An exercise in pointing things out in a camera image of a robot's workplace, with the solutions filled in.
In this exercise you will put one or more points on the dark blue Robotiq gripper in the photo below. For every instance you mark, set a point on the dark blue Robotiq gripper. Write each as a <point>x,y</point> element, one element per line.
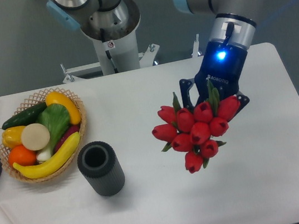
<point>222,66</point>

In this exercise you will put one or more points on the red tulip bouquet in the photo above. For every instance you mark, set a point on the red tulip bouquet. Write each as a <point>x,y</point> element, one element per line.
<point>194,131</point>

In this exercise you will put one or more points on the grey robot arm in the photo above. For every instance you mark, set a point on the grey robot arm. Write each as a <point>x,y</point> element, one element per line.
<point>231,36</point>

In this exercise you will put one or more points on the robot base with white pedestal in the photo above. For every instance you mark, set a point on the robot base with white pedestal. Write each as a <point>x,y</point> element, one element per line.
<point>109,24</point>

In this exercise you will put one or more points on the dark grey ribbed vase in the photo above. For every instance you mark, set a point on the dark grey ribbed vase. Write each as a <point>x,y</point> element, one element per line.
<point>98,163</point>

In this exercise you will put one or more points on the purple red eggplant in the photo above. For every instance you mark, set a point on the purple red eggplant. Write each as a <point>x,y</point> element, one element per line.
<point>72,129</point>

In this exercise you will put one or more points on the yellow squash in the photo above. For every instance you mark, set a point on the yellow squash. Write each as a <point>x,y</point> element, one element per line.
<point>55,97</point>

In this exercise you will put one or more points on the green bok choy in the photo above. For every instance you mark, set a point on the green bok choy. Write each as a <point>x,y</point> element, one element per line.
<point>56,119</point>

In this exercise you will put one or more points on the yellow banana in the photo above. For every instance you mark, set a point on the yellow banana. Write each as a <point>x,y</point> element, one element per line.
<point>52,165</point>

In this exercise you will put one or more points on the beige round disc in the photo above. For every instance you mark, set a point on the beige round disc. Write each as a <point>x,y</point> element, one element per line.
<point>35,136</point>

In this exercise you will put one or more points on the green cucumber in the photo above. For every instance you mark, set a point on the green cucumber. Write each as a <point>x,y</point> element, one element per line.
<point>25,117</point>

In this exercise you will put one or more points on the orange fruit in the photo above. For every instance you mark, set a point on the orange fruit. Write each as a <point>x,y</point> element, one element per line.
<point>22,156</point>

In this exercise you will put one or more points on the yellow bell pepper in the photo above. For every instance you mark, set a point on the yellow bell pepper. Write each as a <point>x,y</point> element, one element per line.
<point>11,137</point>

